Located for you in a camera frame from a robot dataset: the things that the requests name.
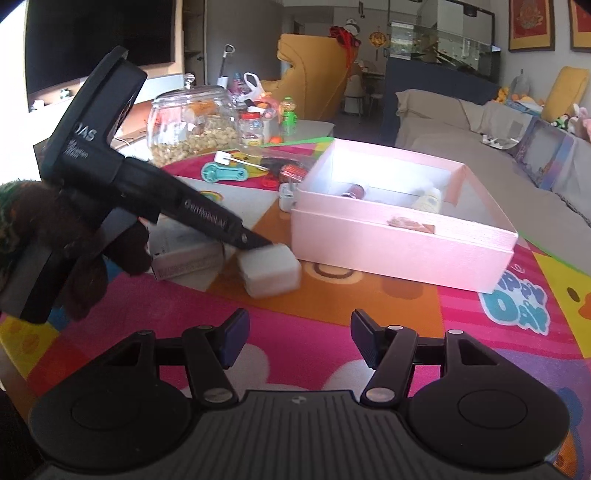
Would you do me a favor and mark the dark blue cabinet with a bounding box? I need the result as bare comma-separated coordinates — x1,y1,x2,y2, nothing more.
385,55,502,145

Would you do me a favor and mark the yellow cushion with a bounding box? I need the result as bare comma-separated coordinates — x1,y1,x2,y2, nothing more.
541,66,591,123

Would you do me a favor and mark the gold hanging knot ornament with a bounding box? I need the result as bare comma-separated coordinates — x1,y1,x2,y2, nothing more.
368,30,387,61

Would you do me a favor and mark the grey cardboard box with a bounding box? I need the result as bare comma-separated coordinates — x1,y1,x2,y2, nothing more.
148,217,227,281

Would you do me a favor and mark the small plastic jar red lid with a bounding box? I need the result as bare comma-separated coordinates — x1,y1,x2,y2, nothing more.
238,112,265,148

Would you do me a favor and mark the purple picture board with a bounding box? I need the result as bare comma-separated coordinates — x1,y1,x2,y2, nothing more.
505,115,578,191

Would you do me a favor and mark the yellow armchair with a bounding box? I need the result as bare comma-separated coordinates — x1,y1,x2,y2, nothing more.
261,33,359,122

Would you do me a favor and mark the person's left hand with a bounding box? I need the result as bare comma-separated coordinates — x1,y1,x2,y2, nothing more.
9,180,154,320

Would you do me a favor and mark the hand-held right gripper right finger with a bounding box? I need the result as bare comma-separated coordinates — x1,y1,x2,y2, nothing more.
350,308,498,408

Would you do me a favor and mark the teal plastic tool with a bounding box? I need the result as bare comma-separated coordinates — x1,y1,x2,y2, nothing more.
201,161,250,184

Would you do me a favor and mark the beige covered sofa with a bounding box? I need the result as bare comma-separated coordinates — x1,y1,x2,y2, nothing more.
394,88,591,259

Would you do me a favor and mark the pink cardboard box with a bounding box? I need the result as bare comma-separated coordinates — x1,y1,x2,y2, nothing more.
290,138,519,294

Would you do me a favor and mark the white long handle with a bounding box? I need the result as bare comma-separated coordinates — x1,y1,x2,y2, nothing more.
217,45,236,89

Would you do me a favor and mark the pink plush toy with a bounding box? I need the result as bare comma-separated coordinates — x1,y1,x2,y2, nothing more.
570,106,591,140

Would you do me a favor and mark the small white plastic object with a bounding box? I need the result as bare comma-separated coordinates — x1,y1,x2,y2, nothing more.
278,182,300,213

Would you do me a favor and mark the green gumball toy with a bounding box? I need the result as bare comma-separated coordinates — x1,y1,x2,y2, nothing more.
281,96,299,136

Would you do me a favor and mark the glass jar of nuts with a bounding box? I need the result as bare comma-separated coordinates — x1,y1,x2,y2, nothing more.
148,74,241,168

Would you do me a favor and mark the red cloth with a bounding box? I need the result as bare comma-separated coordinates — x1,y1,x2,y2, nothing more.
329,25,362,49

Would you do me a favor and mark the grey plush toy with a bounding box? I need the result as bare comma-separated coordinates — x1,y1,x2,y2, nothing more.
510,70,532,99

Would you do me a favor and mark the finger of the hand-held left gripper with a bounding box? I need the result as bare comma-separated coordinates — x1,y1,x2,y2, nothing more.
231,222,274,250

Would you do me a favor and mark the glass aquarium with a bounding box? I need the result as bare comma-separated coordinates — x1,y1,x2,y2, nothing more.
388,21,502,75

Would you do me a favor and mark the white square container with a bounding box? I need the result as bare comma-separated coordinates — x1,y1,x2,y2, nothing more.
238,242,302,299

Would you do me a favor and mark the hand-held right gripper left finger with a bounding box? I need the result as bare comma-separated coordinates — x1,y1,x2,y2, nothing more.
99,308,251,408

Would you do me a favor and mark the cream coloured bottle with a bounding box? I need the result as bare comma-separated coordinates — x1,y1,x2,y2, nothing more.
411,187,443,212

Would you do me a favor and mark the colourful cartoon play mat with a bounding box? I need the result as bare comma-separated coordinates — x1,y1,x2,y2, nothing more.
0,137,591,480

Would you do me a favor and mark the black television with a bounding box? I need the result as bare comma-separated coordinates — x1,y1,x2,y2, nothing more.
25,0,179,96

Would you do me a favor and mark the white flat tag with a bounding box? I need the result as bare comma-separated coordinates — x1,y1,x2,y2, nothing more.
215,151,267,172

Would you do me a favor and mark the red framed wall picture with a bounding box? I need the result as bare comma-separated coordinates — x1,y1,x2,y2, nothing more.
569,0,591,51
508,0,555,53

